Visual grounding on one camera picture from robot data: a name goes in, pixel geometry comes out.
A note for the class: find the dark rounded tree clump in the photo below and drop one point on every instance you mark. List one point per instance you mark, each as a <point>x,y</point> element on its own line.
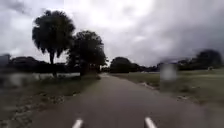
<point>120,65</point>

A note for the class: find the grey asphalt path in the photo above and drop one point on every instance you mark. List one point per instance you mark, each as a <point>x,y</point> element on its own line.
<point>115,100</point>

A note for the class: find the tall tree with drooping crown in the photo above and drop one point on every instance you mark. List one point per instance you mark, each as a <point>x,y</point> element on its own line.
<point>52,31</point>

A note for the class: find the grass verge beside water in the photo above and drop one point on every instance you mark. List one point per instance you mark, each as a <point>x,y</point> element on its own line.
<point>43,95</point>

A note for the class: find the grey water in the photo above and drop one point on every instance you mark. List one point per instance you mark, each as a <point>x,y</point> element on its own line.
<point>30,79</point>

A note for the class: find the row of trees behind water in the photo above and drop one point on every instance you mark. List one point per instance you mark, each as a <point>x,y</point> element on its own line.
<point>26,65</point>

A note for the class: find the open grass field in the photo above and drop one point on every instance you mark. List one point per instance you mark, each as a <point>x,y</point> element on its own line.
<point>196,81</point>

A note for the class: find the distant row of trees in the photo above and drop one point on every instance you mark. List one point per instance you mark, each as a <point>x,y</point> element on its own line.
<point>206,59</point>

